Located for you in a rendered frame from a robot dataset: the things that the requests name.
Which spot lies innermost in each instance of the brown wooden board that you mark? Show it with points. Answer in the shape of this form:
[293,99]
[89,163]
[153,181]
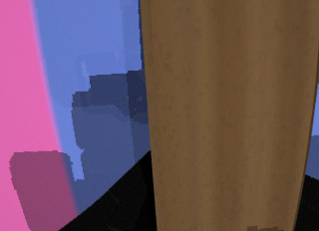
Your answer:
[231,94]

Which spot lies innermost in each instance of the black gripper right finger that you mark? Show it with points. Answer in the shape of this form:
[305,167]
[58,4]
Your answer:
[308,213]

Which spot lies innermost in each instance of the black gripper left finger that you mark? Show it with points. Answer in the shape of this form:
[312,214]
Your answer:
[129,205]

